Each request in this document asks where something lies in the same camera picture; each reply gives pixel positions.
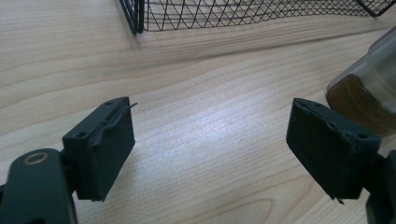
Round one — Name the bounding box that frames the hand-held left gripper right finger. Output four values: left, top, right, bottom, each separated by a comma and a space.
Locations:
285, 97, 382, 204

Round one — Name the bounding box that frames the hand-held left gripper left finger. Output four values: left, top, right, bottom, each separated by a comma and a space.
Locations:
62, 96, 138, 203

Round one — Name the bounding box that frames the black wire mesh basket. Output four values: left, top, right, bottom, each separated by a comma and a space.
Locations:
119, 0, 396, 35

